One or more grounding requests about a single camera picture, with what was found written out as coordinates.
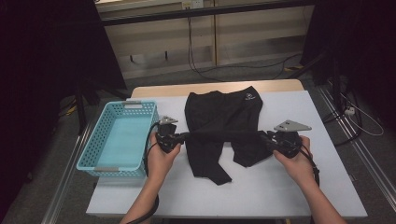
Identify hanging black cable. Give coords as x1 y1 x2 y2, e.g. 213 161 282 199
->
186 15 304 83

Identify thin white cable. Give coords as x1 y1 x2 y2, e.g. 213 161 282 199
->
340 92 385 137

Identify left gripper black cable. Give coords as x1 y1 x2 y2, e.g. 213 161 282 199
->
125 121 162 224

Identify light blue plastic basket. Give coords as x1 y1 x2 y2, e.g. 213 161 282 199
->
77 99 161 179

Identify white table cover board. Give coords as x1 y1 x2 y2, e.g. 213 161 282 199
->
86 90 368 218

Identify black stand with upright post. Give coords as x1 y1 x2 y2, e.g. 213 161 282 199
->
288 50 343 110

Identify long metal floor rail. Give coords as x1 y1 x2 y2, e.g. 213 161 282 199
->
317 87 396 213

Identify person's right hand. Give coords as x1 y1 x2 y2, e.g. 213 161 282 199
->
273 135 316 188

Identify beige low cabinet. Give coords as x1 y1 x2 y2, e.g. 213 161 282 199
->
95 0 316 80

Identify short metal floor rail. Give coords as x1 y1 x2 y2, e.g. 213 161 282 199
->
41 124 92 224

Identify black shorts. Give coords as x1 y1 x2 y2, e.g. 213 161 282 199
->
184 86 275 187

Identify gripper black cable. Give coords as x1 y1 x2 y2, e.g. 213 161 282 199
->
125 121 162 224
292 139 321 189

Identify person's left hand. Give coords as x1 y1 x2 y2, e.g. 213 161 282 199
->
146 133 182 185

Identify black stand with slanted legs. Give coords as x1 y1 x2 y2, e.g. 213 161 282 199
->
74 78 132 135

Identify black floor cable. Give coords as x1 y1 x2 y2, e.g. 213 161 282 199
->
321 90 364 147

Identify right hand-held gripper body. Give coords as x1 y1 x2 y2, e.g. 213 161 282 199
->
267 119 312 159

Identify wooden table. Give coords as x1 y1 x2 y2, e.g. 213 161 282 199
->
130 78 305 99

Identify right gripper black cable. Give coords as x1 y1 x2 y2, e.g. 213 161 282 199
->
292 139 321 189

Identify black horizontal bar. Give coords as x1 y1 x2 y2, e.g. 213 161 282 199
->
101 0 316 27

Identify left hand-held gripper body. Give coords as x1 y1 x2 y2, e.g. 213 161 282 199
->
155 115 185 153

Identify white wall socket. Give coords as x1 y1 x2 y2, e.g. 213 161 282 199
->
181 0 205 9

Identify wide black curtain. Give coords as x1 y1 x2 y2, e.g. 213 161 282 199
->
0 0 128 218

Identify narrow black curtain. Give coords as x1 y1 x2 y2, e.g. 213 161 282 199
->
300 0 396 132

